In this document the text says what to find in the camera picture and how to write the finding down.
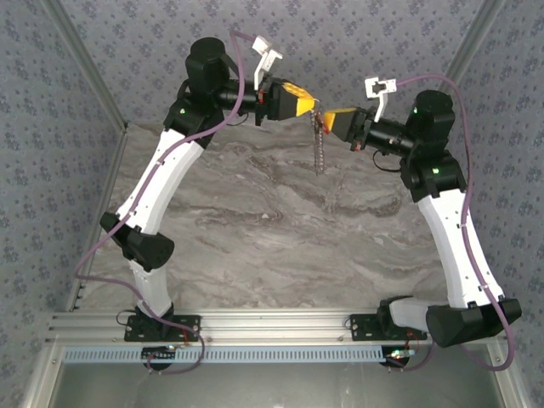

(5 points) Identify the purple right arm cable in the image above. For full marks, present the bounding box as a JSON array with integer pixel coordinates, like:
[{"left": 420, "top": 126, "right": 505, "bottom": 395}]
[{"left": 394, "top": 72, "right": 517, "bottom": 371}]

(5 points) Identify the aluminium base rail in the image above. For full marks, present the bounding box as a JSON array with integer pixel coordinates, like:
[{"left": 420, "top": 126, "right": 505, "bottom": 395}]
[{"left": 46, "top": 309, "right": 510, "bottom": 344}]

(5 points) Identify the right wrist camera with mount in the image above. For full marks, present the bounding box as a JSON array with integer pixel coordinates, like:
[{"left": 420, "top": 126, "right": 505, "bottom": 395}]
[{"left": 364, "top": 76, "right": 400, "bottom": 123}]

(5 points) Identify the grey metal lower shelf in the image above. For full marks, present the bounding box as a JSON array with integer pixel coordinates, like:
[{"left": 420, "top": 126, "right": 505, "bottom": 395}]
[{"left": 20, "top": 343, "right": 530, "bottom": 408}]

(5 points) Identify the grey slotted cable duct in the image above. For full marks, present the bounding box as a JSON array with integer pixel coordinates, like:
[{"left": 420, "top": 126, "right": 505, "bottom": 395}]
[{"left": 63, "top": 344, "right": 386, "bottom": 364}]

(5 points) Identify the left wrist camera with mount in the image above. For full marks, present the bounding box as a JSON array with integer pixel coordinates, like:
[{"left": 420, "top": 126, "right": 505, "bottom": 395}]
[{"left": 251, "top": 35, "right": 285, "bottom": 91}]

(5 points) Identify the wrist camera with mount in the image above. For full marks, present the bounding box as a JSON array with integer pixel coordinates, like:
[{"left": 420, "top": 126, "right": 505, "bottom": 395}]
[
  {"left": 364, "top": 76, "right": 400, "bottom": 123},
  {"left": 251, "top": 35, "right": 285, "bottom": 91}
]

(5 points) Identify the small black controller board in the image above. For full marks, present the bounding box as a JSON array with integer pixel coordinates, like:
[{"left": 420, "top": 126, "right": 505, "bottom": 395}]
[
  {"left": 141, "top": 346, "right": 178, "bottom": 370},
  {"left": 381, "top": 346, "right": 417, "bottom": 367}
]

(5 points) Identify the aluminium side rail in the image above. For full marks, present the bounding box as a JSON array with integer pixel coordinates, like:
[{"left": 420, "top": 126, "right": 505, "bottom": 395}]
[{"left": 65, "top": 125, "right": 129, "bottom": 314}]

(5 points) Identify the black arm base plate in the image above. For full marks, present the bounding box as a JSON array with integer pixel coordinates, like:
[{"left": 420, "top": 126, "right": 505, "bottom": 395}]
[
  {"left": 348, "top": 313, "right": 428, "bottom": 342},
  {"left": 123, "top": 313, "right": 202, "bottom": 343}
]

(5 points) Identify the aluminium corner post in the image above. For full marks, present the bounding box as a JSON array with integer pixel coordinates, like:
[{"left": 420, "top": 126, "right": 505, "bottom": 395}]
[
  {"left": 419, "top": 0, "right": 507, "bottom": 133},
  {"left": 42, "top": 0, "right": 129, "bottom": 135}
]

